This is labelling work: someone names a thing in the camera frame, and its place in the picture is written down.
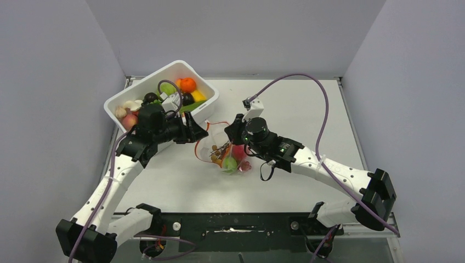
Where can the black mounting plate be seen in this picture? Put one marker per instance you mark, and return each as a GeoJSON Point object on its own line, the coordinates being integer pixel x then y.
{"type": "Point", "coordinates": [242, 232]}

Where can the green cabbage ball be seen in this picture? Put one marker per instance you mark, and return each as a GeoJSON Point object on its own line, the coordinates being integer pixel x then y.
{"type": "Point", "coordinates": [167, 88]}

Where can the orange tangerine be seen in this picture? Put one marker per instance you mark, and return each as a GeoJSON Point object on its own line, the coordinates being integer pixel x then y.
{"type": "Point", "coordinates": [187, 85]}

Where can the lime green fruit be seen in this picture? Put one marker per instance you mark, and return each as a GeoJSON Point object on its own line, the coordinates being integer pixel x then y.
{"type": "Point", "coordinates": [229, 164]}

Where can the dark purple mangosteen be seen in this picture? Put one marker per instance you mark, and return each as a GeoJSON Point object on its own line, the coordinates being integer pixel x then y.
{"type": "Point", "coordinates": [150, 97]}

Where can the red apple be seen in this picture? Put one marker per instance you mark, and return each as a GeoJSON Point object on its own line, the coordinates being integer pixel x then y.
{"type": "Point", "coordinates": [238, 153]}

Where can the green cucumber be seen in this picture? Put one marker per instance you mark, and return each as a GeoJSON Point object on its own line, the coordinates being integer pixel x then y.
{"type": "Point", "coordinates": [191, 107]}

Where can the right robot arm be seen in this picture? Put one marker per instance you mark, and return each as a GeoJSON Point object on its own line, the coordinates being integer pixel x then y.
{"type": "Point", "coordinates": [371, 193]}

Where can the white garlic bulb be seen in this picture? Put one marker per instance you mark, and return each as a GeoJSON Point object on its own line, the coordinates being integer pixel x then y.
{"type": "Point", "coordinates": [120, 112]}

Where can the yellow lemon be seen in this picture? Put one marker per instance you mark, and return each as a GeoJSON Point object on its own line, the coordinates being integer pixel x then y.
{"type": "Point", "coordinates": [198, 96]}

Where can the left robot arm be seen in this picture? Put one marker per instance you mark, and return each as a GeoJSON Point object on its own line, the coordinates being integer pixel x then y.
{"type": "Point", "coordinates": [91, 235]}

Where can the tan longan fruit bunch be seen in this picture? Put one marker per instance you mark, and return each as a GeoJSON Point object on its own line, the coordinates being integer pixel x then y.
{"type": "Point", "coordinates": [218, 153]}

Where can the white plastic food bin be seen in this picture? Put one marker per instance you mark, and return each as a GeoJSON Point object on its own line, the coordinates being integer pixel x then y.
{"type": "Point", "coordinates": [172, 71]}

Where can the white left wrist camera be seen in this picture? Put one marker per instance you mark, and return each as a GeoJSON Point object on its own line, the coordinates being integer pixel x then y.
{"type": "Point", "coordinates": [171, 103]}

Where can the pink apple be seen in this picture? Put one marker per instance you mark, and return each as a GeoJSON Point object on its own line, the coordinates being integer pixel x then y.
{"type": "Point", "coordinates": [129, 121]}

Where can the clear zip top bag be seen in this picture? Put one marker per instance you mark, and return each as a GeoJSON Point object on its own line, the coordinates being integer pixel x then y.
{"type": "Point", "coordinates": [216, 136]}

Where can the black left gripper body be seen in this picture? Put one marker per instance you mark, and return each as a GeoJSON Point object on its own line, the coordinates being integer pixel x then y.
{"type": "Point", "coordinates": [180, 135]}

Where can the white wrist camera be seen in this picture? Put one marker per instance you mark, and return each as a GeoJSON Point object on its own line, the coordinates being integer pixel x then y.
{"type": "Point", "coordinates": [171, 103]}
{"type": "Point", "coordinates": [254, 108]}

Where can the red grape bunch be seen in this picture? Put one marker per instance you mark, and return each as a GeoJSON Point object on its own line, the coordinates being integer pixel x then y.
{"type": "Point", "coordinates": [244, 166]}

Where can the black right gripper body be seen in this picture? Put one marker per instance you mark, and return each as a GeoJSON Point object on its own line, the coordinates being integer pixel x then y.
{"type": "Point", "coordinates": [237, 136]}

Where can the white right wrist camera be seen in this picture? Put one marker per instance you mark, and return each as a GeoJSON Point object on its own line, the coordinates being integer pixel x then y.
{"type": "Point", "coordinates": [254, 108]}

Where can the dark purple plum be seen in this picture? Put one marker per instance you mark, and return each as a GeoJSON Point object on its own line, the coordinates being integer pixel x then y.
{"type": "Point", "coordinates": [187, 99]}

